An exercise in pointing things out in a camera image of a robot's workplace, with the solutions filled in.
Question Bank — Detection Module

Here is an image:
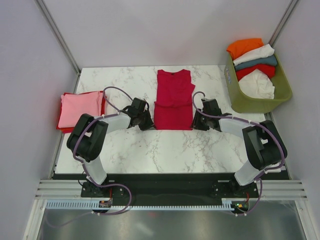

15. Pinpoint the white folded shirt in bin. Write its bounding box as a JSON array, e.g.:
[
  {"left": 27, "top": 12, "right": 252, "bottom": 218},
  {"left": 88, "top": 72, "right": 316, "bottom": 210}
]
[{"left": 233, "top": 44, "right": 275, "bottom": 66}]

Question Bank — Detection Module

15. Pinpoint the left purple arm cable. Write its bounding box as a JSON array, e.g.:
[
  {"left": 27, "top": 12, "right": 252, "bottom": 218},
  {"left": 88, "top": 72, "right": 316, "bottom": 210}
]
[{"left": 72, "top": 86, "right": 133, "bottom": 187}]

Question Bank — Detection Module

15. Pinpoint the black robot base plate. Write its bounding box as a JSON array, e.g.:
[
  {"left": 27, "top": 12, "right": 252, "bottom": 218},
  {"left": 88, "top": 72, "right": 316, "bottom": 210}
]
[{"left": 53, "top": 173, "right": 259, "bottom": 206}]

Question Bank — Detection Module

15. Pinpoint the left aluminium frame post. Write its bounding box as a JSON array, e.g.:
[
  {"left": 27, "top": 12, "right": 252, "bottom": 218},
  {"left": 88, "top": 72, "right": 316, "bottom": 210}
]
[{"left": 34, "top": 0, "right": 81, "bottom": 76}]

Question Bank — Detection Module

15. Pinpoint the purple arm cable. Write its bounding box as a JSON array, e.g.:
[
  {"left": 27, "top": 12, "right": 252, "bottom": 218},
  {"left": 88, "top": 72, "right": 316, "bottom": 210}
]
[
  {"left": 72, "top": 86, "right": 133, "bottom": 187},
  {"left": 191, "top": 91, "right": 286, "bottom": 186}
]

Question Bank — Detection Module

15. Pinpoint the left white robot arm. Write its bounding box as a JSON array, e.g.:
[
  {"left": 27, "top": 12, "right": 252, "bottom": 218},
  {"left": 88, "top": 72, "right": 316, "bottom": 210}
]
[{"left": 66, "top": 97, "right": 154, "bottom": 197}]

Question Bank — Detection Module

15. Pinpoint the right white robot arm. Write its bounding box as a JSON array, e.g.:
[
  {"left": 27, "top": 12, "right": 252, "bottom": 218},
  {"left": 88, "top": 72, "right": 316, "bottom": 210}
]
[{"left": 191, "top": 98, "right": 288, "bottom": 197}]

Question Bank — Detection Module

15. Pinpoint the crimson red t shirt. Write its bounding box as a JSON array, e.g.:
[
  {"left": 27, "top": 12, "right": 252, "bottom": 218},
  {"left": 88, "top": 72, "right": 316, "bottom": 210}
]
[{"left": 154, "top": 69, "right": 195, "bottom": 131}]

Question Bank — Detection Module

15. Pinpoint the teal shirt in bin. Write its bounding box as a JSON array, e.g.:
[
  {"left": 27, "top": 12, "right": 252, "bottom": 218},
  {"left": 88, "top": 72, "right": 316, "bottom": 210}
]
[{"left": 234, "top": 55, "right": 278, "bottom": 71}]

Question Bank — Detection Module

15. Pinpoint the aluminium frame post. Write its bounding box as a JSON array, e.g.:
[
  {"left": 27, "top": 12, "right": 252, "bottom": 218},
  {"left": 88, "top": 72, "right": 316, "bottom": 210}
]
[
  {"left": 34, "top": 0, "right": 81, "bottom": 76},
  {"left": 268, "top": 0, "right": 300, "bottom": 47}
]

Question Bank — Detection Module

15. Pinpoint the orange t shirt in bin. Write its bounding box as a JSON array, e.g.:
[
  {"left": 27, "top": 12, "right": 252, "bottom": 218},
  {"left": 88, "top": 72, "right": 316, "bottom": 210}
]
[{"left": 226, "top": 38, "right": 264, "bottom": 60}]

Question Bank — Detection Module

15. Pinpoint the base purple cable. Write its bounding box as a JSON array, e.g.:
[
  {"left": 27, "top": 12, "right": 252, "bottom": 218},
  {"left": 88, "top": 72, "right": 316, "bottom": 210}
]
[
  {"left": 224, "top": 178, "right": 265, "bottom": 218},
  {"left": 46, "top": 182, "right": 133, "bottom": 228}
]

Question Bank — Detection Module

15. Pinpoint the olive green plastic bin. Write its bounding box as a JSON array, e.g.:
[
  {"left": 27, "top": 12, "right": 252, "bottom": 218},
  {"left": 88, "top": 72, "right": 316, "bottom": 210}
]
[{"left": 224, "top": 54, "right": 292, "bottom": 114}]

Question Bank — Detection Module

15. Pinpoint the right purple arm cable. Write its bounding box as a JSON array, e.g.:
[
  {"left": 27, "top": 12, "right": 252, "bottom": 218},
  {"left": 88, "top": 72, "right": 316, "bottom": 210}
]
[{"left": 191, "top": 91, "right": 286, "bottom": 186}]

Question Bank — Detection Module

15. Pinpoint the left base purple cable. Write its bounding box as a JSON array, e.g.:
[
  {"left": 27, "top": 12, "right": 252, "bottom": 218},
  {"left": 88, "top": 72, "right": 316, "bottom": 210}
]
[{"left": 46, "top": 182, "right": 133, "bottom": 228}]

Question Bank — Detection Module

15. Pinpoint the pink t shirt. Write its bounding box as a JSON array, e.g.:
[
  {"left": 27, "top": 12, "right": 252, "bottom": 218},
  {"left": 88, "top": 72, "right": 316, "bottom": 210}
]
[{"left": 57, "top": 91, "right": 104, "bottom": 128}]

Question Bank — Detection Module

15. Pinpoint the crumpled white shirt in bin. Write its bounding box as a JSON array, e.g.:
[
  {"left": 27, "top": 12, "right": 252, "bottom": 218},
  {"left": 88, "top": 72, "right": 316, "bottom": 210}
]
[{"left": 238, "top": 69, "right": 275, "bottom": 100}]

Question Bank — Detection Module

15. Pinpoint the white slotted cable duct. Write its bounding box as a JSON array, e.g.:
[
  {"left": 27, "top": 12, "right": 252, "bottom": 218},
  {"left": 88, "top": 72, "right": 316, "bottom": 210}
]
[{"left": 45, "top": 198, "right": 250, "bottom": 211}]

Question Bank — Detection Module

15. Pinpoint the right aluminium frame post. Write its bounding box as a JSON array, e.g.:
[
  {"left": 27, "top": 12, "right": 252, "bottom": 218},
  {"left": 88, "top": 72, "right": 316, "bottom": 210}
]
[{"left": 268, "top": 0, "right": 300, "bottom": 47}]

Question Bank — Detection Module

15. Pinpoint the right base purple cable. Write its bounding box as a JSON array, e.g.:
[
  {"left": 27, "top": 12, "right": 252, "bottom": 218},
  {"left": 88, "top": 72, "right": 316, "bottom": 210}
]
[{"left": 224, "top": 178, "right": 265, "bottom": 218}]

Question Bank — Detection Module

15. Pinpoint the red shirt in bin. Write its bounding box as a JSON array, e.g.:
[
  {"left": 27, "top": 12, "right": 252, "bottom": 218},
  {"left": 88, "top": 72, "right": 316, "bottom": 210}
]
[{"left": 235, "top": 63, "right": 277, "bottom": 82}]

